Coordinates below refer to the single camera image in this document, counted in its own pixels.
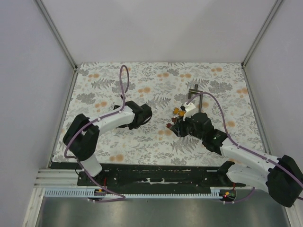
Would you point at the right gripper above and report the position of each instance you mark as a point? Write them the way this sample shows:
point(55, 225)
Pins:
point(178, 129)

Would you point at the brown faucet with chrome cap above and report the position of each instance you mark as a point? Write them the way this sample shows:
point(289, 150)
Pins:
point(172, 122)

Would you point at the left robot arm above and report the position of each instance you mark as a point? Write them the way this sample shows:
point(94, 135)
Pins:
point(82, 136)

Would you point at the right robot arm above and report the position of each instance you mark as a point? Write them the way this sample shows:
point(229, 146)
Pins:
point(280, 177)

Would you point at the yellow faucet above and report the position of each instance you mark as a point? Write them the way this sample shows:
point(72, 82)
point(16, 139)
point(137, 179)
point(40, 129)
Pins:
point(178, 112)

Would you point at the floral patterned table mat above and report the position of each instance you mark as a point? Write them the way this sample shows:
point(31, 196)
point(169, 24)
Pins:
point(164, 86)

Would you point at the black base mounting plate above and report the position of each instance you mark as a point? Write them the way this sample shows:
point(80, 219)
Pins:
point(123, 179)

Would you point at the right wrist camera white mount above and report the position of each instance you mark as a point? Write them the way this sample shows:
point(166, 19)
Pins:
point(189, 109)

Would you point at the white slotted cable duct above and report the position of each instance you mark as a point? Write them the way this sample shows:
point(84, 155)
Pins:
point(94, 193)

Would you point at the aluminium rail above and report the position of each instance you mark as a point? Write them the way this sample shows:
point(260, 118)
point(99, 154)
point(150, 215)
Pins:
point(49, 178)

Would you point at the left aluminium frame post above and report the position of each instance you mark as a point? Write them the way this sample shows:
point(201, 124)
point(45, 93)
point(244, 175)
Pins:
point(41, 6)

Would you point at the aluminium frame post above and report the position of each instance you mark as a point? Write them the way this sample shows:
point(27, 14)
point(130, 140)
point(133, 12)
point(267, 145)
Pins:
point(266, 24)
point(41, 6)

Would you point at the right aluminium frame post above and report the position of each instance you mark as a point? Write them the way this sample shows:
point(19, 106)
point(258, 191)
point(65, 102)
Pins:
point(266, 24)

